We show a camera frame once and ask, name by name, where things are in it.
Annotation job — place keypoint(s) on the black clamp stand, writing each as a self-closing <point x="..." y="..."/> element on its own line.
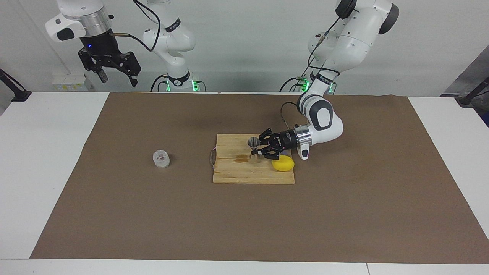
<point x="19" y="94"/>
<point x="465" y="101"/>

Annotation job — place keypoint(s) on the white box yellow label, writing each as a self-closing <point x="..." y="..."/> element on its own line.
<point x="63" y="84"/>
<point x="82" y="87"/>

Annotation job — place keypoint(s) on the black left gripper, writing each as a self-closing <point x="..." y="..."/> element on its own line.
<point x="286" y="139"/>

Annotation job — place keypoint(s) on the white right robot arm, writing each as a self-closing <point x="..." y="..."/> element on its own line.
<point x="168" y="38"/>

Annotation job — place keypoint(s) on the steel double jigger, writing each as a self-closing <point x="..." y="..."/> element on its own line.
<point x="253" y="142"/>

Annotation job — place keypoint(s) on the yellow lemon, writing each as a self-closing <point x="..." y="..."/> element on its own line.
<point x="283" y="164"/>

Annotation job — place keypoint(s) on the dark grey panel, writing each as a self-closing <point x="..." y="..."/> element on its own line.
<point x="473" y="72"/>

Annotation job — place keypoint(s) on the dark blue object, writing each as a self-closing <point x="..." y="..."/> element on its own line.
<point x="486" y="119"/>

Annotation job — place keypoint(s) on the clear glass cup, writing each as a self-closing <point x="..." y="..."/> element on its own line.
<point x="161" y="159"/>

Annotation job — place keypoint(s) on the brown paper table mat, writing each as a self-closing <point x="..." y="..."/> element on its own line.
<point x="244" y="221"/>

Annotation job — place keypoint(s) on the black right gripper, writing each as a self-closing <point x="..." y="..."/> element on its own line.
<point x="99" y="47"/>

